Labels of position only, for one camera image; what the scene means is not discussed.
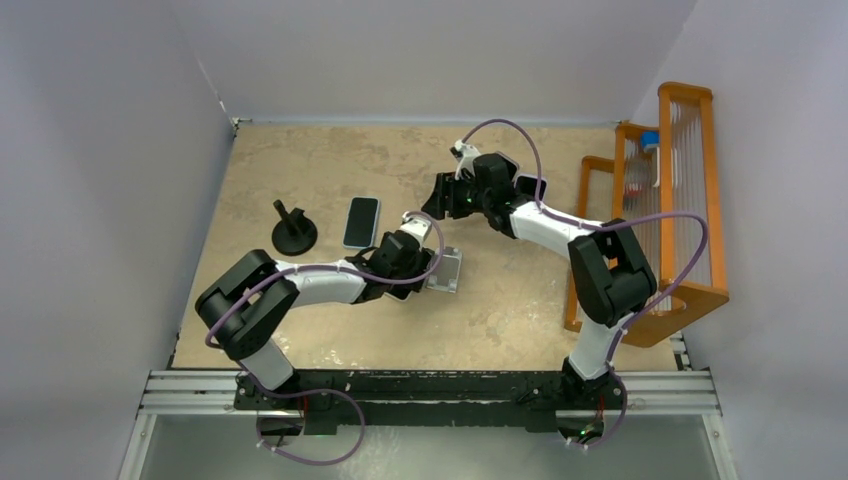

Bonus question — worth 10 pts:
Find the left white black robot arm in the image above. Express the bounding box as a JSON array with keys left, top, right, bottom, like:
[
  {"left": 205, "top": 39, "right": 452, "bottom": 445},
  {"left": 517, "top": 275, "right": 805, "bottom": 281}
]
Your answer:
[{"left": 194, "top": 218, "right": 437, "bottom": 409}]

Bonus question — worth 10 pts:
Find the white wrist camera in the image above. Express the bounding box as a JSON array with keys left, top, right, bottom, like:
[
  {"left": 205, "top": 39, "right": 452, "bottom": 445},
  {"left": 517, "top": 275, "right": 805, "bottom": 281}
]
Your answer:
[
  {"left": 450, "top": 140, "right": 481, "bottom": 180},
  {"left": 399, "top": 211, "right": 433, "bottom": 246}
]

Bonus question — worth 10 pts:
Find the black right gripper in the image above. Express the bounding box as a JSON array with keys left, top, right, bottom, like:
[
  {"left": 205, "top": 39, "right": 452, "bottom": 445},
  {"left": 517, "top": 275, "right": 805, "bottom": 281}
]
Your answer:
[{"left": 422, "top": 171, "right": 492, "bottom": 221}]

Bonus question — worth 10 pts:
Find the blue case phone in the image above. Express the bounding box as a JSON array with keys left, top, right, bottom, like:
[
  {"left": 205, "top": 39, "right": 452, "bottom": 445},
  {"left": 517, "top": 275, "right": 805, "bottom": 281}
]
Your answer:
[{"left": 342, "top": 196, "right": 380, "bottom": 249}]

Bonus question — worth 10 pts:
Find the purple case phone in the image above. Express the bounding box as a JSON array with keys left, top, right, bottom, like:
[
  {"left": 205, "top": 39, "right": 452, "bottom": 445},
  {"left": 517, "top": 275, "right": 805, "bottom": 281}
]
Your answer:
[{"left": 495, "top": 151, "right": 520, "bottom": 182}]

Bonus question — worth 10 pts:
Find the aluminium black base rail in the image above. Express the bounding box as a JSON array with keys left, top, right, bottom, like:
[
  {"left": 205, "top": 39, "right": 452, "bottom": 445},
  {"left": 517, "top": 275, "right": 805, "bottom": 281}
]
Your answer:
[{"left": 120, "top": 335, "right": 737, "bottom": 479}]

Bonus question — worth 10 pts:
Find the silver metal phone stand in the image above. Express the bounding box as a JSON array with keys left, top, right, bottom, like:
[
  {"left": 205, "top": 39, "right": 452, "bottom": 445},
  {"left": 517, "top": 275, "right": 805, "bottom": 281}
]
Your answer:
[{"left": 425, "top": 246, "right": 463, "bottom": 293}]

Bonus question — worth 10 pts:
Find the black round base phone stand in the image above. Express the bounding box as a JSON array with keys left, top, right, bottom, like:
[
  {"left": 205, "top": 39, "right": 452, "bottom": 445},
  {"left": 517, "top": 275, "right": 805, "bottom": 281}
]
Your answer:
[{"left": 271, "top": 200, "right": 318, "bottom": 256}]

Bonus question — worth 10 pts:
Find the red black stamp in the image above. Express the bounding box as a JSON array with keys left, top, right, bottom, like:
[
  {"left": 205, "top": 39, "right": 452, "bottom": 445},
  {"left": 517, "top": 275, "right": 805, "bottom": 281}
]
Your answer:
[{"left": 622, "top": 182, "right": 642, "bottom": 211}]

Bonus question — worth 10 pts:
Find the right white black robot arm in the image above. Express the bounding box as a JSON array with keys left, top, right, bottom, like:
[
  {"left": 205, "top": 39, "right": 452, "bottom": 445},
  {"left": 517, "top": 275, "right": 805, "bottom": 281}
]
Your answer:
[{"left": 422, "top": 153, "right": 657, "bottom": 407}]

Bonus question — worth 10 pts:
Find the orange wooden tiered rack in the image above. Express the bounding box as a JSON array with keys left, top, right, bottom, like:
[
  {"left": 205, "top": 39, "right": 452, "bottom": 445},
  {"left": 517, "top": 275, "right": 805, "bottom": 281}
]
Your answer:
[{"left": 577, "top": 82, "right": 730, "bottom": 348}]

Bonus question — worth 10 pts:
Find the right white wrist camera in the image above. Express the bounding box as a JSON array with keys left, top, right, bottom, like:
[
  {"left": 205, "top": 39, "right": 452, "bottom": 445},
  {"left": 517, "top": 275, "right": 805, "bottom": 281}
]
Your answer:
[{"left": 450, "top": 140, "right": 481, "bottom": 180}]

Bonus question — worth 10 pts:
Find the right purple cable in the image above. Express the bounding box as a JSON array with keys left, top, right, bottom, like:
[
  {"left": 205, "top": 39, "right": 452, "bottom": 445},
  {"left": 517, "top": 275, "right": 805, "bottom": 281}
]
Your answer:
[{"left": 460, "top": 119, "right": 710, "bottom": 452}]

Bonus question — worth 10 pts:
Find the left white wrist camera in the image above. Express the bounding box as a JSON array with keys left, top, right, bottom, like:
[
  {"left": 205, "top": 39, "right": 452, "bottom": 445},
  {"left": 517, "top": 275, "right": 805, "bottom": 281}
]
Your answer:
[{"left": 399, "top": 211, "right": 433, "bottom": 246}]

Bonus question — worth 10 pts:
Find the lilac case phone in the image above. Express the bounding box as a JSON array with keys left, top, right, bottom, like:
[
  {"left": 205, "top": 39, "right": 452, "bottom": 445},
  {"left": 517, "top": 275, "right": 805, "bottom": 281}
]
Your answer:
[{"left": 514, "top": 173, "right": 548, "bottom": 201}]

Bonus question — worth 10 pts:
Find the white case phone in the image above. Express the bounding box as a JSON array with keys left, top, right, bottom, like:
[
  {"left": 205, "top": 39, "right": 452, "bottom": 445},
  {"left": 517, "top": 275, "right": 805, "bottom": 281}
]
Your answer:
[{"left": 380, "top": 284, "right": 415, "bottom": 302}]

